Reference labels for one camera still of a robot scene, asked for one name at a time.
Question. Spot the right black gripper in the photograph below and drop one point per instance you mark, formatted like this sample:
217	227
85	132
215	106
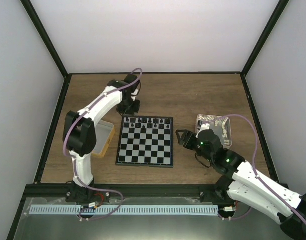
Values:
188	135

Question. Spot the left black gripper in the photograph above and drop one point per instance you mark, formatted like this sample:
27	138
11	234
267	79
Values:
133	110

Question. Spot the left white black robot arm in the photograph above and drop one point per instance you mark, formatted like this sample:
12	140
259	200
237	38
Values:
79	135

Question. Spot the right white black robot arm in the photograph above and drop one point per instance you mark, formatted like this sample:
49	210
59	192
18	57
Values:
243	183

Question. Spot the yellow tin box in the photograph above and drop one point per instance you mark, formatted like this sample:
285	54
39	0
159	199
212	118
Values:
104	132

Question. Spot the black and silver chessboard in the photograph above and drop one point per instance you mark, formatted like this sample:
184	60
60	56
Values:
151	146

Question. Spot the pink tin box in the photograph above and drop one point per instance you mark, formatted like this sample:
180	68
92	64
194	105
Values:
221	127

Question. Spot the light blue cable duct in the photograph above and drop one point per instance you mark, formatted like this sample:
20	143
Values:
125	210

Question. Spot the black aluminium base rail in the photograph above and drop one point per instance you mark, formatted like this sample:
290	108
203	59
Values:
155	190

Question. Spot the black frame post left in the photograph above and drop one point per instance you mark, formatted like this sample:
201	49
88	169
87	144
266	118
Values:
32	14

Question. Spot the black frame post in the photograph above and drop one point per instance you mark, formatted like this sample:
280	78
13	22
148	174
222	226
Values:
32	14
278	11

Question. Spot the black frame post right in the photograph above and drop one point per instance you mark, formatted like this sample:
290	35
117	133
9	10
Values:
278	11

